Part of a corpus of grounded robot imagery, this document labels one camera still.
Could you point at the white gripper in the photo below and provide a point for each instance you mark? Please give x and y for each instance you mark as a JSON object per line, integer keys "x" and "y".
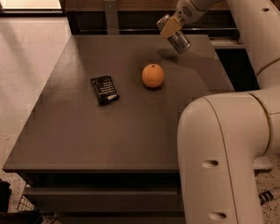
{"x": 188, "y": 8}

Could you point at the silver redbull can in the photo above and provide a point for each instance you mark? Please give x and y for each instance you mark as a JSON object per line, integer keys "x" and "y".
{"x": 178, "y": 40}

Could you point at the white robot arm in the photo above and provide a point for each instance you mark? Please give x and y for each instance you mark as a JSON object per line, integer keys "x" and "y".
{"x": 219, "y": 136}

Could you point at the orange fruit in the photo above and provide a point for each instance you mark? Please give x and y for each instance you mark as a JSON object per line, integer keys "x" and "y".
{"x": 153, "y": 75}

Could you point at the black snack packet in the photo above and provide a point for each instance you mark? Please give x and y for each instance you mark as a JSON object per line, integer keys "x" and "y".
{"x": 104, "y": 89}

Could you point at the grey drawer front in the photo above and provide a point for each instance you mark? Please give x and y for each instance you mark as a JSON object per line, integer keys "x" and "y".
{"x": 91, "y": 200}

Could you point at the black base object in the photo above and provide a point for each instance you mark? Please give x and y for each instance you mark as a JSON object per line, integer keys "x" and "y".
{"x": 22, "y": 217}

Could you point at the left metal bracket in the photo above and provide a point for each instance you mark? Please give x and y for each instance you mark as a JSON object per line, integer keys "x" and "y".
{"x": 111, "y": 17}

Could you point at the striped cable connector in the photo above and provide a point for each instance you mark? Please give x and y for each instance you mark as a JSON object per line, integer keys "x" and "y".
{"x": 269, "y": 195}

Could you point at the wire mesh basket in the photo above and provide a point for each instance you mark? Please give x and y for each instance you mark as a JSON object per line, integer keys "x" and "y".
{"x": 24, "y": 204}

